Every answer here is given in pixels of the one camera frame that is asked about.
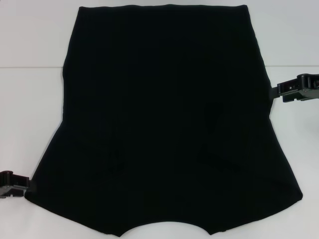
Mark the black t-shirt with FREE print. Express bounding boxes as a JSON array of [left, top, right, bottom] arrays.
[[24, 3, 304, 237]]

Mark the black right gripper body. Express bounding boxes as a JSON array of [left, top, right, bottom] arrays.
[[296, 73, 319, 102]]

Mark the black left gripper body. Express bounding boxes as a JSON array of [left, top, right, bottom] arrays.
[[0, 170, 12, 199]]

